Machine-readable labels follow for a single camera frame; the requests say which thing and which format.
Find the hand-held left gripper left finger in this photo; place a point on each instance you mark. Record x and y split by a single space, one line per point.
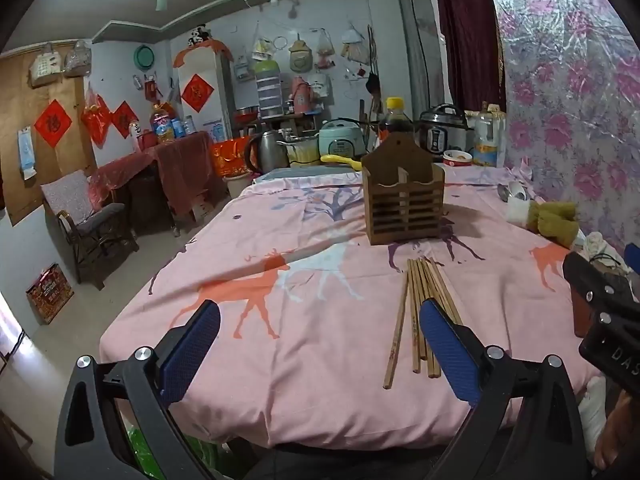
192 350

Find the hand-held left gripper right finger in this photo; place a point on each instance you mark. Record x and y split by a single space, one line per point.
447 350

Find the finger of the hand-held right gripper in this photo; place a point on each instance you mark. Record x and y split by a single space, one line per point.
592 285
633 259

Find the bundle of wooden chopsticks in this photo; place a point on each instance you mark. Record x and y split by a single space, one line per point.
422 310

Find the wooden chopstick holder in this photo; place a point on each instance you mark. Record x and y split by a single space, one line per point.
402 200

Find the person's right hand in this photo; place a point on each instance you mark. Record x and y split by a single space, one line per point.
622 435

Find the white cloth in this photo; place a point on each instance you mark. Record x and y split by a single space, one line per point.
595 410

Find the olive and white plush toy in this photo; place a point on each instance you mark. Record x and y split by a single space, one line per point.
550 222

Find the pink deer print tablecloth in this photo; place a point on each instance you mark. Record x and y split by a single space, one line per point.
300 360

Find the green plastic bag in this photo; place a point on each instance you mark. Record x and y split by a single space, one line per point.
150 452

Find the metal spoon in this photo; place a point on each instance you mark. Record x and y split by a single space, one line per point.
502 192

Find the pink ribbon bow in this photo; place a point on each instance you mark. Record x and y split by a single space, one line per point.
521 169

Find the red cardboard box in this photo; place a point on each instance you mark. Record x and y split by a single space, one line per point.
50 294

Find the person's dark clothing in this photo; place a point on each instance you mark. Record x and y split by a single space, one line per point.
330 462

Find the cushioned wooden armchair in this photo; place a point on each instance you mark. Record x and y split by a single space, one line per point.
95 215

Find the white bucket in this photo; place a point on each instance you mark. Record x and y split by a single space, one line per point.
240 185

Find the clear plastic oil bottle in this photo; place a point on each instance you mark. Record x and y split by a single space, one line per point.
487 140

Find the red and white bowl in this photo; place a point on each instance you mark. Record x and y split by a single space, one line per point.
457 158

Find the red cloth covered table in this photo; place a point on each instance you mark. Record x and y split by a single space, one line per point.
170 160

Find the red gift bag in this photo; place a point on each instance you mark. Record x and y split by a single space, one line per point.
230 157

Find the steel electric kettle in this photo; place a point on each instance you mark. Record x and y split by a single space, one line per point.
267 152

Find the silver black pressure cooker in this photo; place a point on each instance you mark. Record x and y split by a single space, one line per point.
442 132

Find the small red pot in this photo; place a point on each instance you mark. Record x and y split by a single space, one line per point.
146 139

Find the yellow plastic spoon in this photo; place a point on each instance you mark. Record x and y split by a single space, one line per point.
340 160

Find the yellow cooking oil bottle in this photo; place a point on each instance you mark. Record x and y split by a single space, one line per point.
161 127

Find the cream cooking pot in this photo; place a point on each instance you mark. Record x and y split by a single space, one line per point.
302 152

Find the white rice cooker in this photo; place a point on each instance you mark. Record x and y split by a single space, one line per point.
342 140

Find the dark soy sauce bottle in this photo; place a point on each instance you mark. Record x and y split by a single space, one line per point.
397 117

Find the red diamond paper decoration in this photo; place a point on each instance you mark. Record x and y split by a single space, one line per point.
196 93
124 119
52 123

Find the red basin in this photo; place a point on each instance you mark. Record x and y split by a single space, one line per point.
246 115

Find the red hanging ornament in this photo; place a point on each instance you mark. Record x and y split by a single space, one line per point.
95 120

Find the white refrigerator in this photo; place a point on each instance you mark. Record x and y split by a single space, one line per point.
221 90

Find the stacked steamer with green lid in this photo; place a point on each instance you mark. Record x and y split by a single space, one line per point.
267 90

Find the pink thermos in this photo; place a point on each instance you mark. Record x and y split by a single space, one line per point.
301 97

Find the dark red curtain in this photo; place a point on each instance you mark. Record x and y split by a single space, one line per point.
465 35

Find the green round plate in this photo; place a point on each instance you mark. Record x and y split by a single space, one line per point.
144 57

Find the orange refrigerator cover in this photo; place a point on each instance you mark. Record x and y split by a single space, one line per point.
220 47

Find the clear hanging bag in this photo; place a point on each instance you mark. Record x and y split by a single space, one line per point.
77 60

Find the hanging plastic bag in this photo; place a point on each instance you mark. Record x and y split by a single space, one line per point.
354 42
261 45
325 47

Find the green hanging pouch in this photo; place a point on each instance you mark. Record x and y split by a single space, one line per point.
300 55

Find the panda plush toy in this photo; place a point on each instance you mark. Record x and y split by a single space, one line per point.
198 36

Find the floral plastic wall sheet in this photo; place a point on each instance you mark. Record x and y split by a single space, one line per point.
565 85

